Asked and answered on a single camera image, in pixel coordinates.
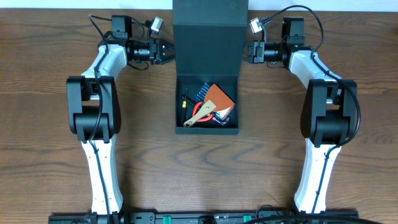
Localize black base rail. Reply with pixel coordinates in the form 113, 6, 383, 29
48, 208, 364, 224

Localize dark green box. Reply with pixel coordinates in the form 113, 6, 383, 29
172, 0, 249, 135

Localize orange scraper wooden handle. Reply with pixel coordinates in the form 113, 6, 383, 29
182, 83, 235, 128

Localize small hammer orange label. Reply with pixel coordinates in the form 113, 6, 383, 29
217, 116, 230, 126

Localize black yellow screwdriver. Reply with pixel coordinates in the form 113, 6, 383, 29
178, 88, 188, 127

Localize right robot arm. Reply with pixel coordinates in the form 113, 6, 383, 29
243, 17, 361, 214

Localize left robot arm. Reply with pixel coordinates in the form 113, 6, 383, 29
66, 15, 175, 215

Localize blue precision screwdriver case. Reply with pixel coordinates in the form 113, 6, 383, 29
194, 83, 235, 122

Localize red handled pliers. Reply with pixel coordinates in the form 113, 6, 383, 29
192, 100, 216, 122

